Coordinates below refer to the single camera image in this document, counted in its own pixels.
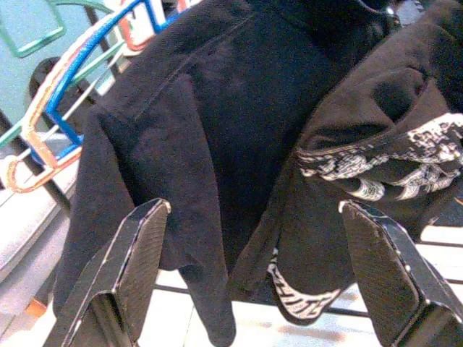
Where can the orange plastic hanger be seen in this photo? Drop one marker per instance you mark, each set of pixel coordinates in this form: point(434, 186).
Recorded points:
point(40, 144)

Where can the green plastic hanger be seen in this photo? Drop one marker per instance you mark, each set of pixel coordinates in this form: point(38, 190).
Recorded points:
point(41, 44)

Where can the grey upholstered footstool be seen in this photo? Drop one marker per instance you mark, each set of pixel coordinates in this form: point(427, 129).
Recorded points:
point(21, 235)

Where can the black t-shirt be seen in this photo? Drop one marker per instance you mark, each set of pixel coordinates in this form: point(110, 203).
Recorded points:
point(217, 126)

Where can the black metal clothes rack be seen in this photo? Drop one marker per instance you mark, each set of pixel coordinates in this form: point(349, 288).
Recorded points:
point(59, 200)

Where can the blue plastic hanger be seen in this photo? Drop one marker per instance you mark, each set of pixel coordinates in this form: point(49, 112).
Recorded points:
point(65, 127)

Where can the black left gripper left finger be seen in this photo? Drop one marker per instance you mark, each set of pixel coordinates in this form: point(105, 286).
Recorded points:
point(123, 282)

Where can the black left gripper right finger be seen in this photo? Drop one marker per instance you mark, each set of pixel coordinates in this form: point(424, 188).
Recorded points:
point(390, 289)

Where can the black shirt white patterned print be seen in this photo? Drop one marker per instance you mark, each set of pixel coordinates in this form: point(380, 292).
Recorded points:
point(361, 119)

